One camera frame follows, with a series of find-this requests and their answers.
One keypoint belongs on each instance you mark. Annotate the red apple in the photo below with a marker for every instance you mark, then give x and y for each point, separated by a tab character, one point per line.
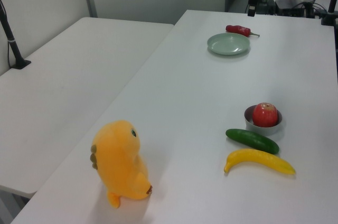
265	115

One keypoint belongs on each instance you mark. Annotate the red chili pepper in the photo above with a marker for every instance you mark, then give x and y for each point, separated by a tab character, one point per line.
239	29

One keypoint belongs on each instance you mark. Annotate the black electronics box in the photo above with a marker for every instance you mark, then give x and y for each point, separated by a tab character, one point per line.
286	6

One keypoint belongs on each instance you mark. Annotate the light green plate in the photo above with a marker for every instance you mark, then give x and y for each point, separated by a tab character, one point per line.
228	44

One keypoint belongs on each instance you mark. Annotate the black clamp stand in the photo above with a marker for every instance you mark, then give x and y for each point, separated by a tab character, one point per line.
330	10

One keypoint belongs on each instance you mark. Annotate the grey round bowl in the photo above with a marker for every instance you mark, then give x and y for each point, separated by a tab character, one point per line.
264	130

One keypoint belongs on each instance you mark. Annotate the green cucumber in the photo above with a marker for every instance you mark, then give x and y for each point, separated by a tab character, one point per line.
252	139

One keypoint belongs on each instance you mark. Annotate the yellow banana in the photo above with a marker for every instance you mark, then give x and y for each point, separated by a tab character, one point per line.
260	158

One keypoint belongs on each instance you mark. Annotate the orange plush toy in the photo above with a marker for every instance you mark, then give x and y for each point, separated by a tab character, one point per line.
120	160

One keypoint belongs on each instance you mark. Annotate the white side table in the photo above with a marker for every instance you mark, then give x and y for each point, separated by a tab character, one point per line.
66	89

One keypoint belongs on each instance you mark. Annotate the black camera stand pole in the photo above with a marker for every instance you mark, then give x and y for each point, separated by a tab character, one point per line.
11	41

